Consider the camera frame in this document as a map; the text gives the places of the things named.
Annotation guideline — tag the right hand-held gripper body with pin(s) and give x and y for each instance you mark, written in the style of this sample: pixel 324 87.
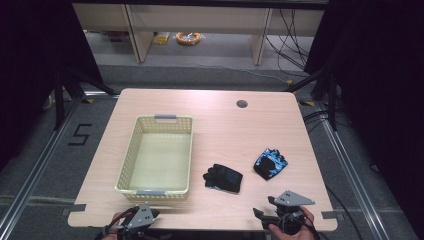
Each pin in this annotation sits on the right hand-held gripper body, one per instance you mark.
pixel 293 198

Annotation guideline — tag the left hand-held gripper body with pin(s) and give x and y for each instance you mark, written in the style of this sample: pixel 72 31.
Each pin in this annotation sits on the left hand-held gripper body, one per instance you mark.
pixel 140 218

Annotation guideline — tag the blue and black fingerless glove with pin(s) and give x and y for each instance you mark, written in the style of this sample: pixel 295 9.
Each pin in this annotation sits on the blue and black fingerless glove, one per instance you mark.
pixel 269 165

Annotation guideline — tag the pale yellow plastic basket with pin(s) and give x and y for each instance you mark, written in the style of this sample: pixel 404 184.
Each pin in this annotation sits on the pale yellow plastic basket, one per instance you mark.
pixel 160 156

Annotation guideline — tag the person's left hand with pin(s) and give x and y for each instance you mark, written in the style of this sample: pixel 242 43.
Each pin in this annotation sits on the person's left hand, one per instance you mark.
pixel 116 221

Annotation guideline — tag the person's right hand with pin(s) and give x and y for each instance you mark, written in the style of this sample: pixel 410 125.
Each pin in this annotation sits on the person's right hand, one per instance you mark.
pixel 310 226

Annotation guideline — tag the grey tape strip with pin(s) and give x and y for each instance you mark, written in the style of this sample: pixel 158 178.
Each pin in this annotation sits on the grey tape strip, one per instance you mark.
pixel 329 215
pixel 78 208

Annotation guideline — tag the grey round table grommet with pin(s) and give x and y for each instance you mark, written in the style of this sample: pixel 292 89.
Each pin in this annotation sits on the grey round table grommet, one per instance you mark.
pixel 242 103

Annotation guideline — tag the black metal stand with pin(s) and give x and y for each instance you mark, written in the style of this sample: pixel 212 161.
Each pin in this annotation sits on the black metal stand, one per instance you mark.
pixel 60 100
pixel 331 100

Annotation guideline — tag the black curtain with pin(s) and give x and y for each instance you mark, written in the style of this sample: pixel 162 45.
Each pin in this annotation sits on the black curtain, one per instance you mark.
pixel 33 50
pixel 383 83

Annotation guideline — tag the yellow packet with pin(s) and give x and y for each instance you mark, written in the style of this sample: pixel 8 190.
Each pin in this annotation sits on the yellow packet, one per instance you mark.
pixel 161 38

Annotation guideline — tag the aluminium floor rail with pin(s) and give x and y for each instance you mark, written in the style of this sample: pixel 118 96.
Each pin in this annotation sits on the aluminium floor rail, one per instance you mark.
pixel 350 173
pixel 33 173

